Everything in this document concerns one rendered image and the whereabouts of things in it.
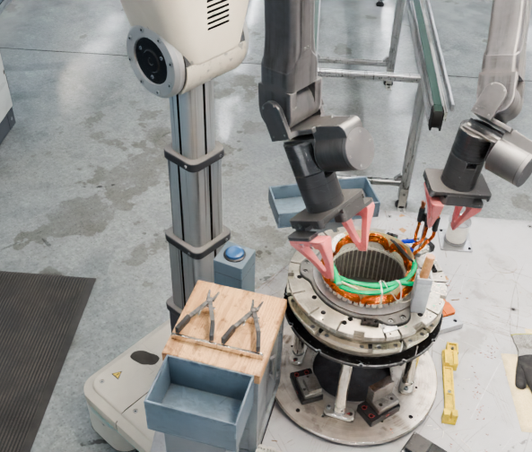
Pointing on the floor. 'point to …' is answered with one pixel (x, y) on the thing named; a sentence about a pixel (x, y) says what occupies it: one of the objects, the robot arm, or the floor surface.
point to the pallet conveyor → (434, 93)
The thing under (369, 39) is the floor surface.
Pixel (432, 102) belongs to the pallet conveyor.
